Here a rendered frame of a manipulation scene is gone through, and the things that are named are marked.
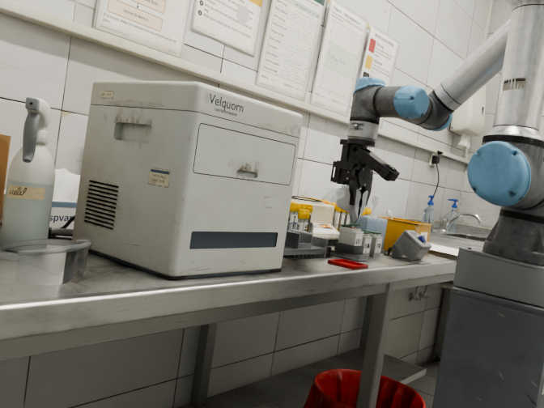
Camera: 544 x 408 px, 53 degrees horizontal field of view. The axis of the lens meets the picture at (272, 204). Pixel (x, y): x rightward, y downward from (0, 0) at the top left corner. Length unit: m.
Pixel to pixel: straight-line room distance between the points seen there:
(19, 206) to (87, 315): 0.28
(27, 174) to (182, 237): 0.26
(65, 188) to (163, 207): 0.48
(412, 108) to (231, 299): 0.65
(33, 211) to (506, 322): 0.91
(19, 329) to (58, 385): 0.95
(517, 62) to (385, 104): 0.31
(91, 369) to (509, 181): 1.17
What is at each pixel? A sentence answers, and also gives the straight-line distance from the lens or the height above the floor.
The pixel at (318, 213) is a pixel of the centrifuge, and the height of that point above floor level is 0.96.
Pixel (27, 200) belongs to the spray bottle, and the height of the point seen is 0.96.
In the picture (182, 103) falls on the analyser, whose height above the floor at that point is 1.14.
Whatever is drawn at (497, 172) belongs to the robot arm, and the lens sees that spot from 1.12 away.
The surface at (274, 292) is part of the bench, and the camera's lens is 0.97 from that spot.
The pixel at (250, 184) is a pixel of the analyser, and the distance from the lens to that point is 0.93.
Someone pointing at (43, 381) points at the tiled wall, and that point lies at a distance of 1.58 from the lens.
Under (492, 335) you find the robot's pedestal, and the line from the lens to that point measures 1.24.
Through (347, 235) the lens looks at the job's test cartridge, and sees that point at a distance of 1.38.
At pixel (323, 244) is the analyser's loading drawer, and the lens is 1.18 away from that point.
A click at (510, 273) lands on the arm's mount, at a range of 1.23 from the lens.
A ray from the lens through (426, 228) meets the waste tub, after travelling 1.76.
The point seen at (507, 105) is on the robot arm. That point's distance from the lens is 1.17.
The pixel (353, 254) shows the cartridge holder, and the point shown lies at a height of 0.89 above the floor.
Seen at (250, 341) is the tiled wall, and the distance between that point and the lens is 2.12.
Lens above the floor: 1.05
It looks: 3 degrees down
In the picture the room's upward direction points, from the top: 8 degrees clockwise
